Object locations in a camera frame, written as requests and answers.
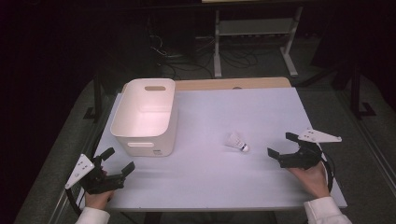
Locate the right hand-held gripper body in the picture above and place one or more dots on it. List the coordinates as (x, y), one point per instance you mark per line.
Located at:
(306, 155)

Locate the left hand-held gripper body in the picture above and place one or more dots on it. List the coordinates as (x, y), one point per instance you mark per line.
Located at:
(102, 182)

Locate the white feather shuttlecock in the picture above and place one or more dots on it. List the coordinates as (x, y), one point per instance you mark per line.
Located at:
(237, 142)

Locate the white plastic storage bin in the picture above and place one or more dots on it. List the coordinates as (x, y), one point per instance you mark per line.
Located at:
(146, 112)

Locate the person's left hand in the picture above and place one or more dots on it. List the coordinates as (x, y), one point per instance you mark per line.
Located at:
(98, 199)

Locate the person's right hand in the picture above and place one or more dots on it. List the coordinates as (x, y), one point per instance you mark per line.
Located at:
(313, 182)

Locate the black metal stand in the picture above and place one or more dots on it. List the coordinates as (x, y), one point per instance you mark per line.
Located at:
(356, 93)
(97, 99)

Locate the white metal stand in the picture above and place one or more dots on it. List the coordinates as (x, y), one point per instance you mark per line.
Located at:
(255, 27)

